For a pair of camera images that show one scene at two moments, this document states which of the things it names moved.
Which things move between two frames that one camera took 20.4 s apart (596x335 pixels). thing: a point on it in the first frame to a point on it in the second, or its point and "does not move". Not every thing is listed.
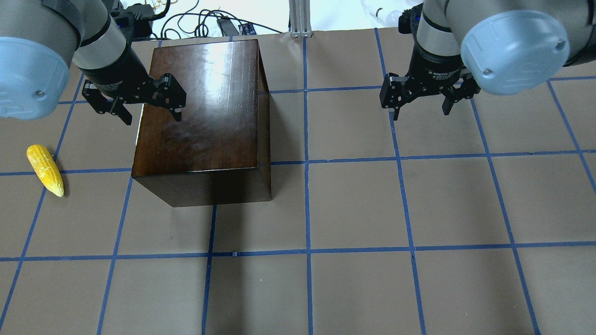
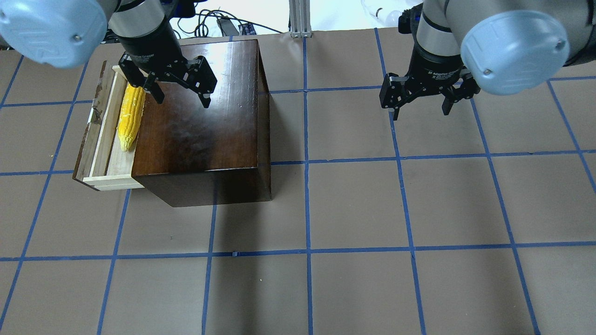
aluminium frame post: (300, 18) does not move
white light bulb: (389, 19) does not move
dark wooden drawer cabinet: (219, 151) does not move
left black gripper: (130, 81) to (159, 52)
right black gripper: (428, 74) does not move
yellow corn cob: (47, 168) to (130, 116)
